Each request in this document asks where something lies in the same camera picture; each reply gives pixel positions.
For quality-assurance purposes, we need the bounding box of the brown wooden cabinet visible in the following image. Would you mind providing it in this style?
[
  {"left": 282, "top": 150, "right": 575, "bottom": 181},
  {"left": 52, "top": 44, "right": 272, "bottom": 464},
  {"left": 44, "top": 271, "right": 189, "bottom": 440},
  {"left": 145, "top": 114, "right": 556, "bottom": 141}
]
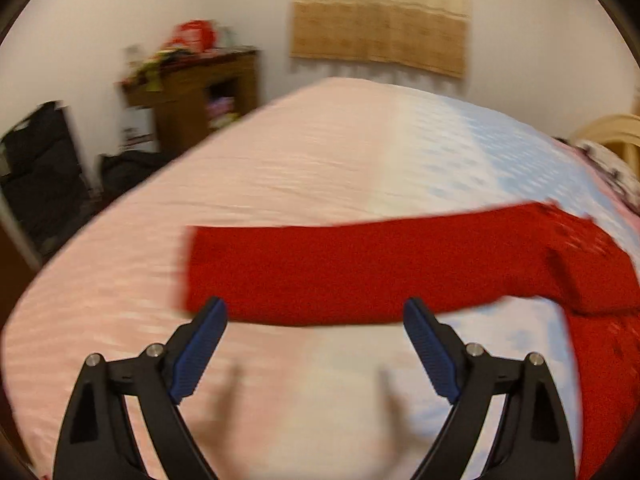
[{"left": 120, "top": 50, "right": 262, "bottom": 153}]

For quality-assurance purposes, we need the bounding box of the large black bag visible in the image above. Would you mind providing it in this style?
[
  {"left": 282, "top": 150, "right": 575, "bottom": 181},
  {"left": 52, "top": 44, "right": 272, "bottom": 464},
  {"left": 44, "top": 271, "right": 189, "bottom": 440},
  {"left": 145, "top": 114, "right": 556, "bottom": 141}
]
[{"left": 0, "top": 102, "right": 92, "bottom": 261}]

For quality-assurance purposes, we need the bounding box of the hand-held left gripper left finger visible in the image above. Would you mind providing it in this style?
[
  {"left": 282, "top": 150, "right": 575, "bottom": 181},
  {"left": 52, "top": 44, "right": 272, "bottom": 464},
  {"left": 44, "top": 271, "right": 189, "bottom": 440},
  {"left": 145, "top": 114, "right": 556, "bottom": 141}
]
[{"left": 52, "top": 296, "right": 229, "bottom": 480}]

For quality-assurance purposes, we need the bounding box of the red knitted garment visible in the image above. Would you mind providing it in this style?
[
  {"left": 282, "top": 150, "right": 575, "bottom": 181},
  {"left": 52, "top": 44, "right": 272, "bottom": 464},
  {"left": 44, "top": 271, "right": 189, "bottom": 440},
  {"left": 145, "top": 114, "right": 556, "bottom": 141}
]
[{"left": 184, "top": 201, "right": 640, "bottom": 480}]

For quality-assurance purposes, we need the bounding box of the beige curtain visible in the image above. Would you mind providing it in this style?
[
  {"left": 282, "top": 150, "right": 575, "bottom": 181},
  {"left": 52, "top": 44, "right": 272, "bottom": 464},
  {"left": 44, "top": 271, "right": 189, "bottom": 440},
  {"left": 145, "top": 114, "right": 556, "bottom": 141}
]
[{"left": 289, "top": 0, "right": 473, "bottom": 80}]

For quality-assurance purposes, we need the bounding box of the small black bag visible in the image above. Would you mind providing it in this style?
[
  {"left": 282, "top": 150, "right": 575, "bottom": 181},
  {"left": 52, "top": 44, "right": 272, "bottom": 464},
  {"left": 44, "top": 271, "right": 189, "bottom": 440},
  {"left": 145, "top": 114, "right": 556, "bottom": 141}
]
[{"left": 97, "top": 150, "right": 174, "bottom": 202}]

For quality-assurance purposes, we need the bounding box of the cream headboard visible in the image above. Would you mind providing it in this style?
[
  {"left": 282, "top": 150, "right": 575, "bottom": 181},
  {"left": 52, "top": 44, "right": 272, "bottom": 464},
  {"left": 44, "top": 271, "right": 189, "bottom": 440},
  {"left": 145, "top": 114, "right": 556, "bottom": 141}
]
[{"left": 570, "top": 114, "right": 640, "bottom": 171}]

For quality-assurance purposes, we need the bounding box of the colourful clutter pile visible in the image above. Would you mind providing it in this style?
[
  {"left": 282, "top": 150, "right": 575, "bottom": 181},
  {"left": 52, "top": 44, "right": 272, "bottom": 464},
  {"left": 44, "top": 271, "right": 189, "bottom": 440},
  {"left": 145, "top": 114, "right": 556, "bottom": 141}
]
[{"left": 124, "top": 45, "right": 177, "bottom": 92}]

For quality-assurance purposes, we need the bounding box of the bed with pink-blue sheet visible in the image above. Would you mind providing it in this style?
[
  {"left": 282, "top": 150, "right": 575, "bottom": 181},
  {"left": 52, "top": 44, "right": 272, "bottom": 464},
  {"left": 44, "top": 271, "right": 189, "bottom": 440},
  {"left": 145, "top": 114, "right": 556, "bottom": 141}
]
[{"left": 0, "top": 77, "right": 640, "bottom": 480}]

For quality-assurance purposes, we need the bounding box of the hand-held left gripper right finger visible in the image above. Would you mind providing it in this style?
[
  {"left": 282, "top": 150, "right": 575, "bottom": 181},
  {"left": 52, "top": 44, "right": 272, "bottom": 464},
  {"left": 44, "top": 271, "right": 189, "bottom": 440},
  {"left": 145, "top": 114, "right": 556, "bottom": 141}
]
[{"left": 403, "top": 297, "right": 576, "bottom": 480}]

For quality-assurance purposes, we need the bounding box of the white cardboard box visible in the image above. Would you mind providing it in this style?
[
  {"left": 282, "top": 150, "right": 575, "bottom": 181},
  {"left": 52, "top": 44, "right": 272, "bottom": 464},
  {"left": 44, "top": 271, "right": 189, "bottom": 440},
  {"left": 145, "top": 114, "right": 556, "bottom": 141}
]
[{"left": 120, "top": 105, "right": 159, "bottom": 153}]

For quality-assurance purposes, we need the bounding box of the red plastic bag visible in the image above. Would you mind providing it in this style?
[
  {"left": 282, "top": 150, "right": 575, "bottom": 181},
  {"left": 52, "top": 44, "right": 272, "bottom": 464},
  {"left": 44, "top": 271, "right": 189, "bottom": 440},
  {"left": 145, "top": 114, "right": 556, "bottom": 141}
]
[{"left": 170, "top": 20, "right": 219, "bottom": 54}]

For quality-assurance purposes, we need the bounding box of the patterned pillow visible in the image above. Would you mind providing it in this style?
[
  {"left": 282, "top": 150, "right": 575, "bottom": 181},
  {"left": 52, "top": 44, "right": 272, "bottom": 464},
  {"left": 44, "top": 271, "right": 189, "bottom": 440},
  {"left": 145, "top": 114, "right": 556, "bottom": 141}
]
[{"left": 575, "top": 141, "right": 640, "bottom": 211}]

